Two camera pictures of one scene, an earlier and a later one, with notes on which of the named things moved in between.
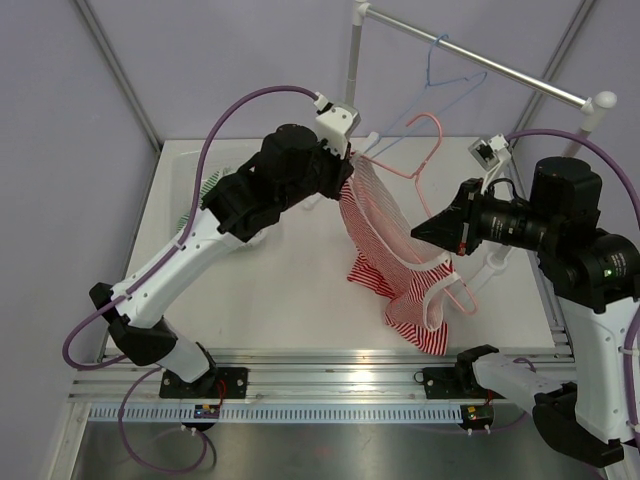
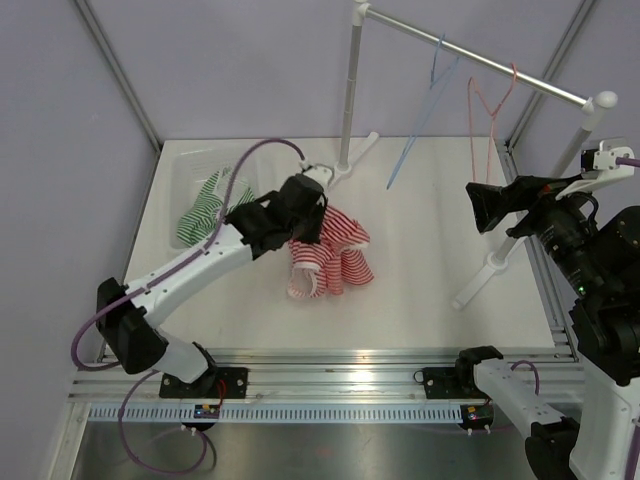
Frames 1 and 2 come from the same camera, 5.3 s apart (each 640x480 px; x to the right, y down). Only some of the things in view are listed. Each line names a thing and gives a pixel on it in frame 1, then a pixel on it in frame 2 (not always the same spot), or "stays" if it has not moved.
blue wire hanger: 404,112 to 439,82
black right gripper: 457,228 to 493,203
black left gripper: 341,169 to 319,210
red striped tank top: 398,259 to 327,264
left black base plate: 219,383 stays
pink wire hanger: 416,177 to 492,115
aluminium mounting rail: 355,377 stays
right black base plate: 446,382 stays
